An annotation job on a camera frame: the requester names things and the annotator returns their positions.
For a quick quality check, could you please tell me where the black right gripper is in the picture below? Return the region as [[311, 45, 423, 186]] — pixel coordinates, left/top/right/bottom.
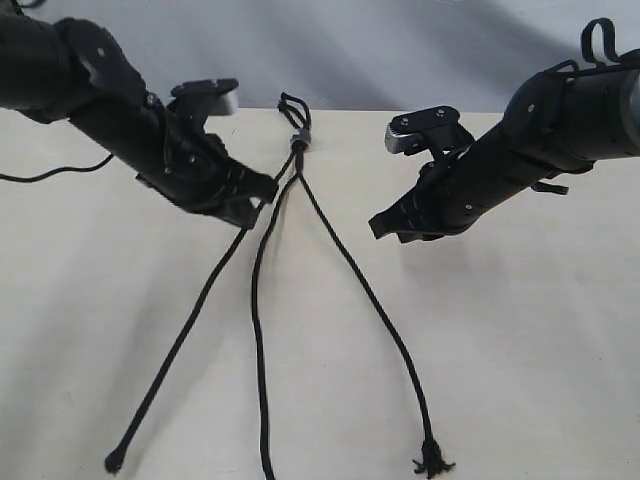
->
[[368, 149, 505, 244]]

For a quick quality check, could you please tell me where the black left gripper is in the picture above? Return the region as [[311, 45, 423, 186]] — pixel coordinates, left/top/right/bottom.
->
[[135, 112, 278, 228]]

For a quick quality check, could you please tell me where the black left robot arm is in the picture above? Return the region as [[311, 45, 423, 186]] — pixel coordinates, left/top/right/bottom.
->
[[1, 14, 278, 228]]

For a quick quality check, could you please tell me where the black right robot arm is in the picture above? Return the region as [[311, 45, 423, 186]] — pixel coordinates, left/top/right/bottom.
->
[[369, 65, 639, 243]]

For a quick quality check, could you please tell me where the grey backdrop cloth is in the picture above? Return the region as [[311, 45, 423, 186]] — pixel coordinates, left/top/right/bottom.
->
[[29, 1, 639, 113]]

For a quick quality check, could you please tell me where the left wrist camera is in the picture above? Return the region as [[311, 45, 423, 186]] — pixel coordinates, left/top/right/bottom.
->
[[169, 78, 239, 117]]

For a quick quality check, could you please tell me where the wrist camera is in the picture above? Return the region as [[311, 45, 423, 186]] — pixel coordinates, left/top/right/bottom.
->
[[169, 78, 239, 117], [384, 105, 475, 156]]

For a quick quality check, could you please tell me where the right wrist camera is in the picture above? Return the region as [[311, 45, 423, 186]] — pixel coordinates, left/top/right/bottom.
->
[[384, 105, 475, 156]]

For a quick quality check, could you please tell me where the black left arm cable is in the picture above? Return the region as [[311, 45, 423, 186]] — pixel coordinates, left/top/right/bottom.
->
[[0, 152, 115, 184]]

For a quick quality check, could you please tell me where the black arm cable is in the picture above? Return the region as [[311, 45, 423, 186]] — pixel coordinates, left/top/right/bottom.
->
[[0, 152, 115, 184], [542, 18, 640, 79]]

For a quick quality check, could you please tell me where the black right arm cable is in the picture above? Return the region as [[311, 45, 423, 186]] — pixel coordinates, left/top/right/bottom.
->
[[542, 18, 640, 79]]

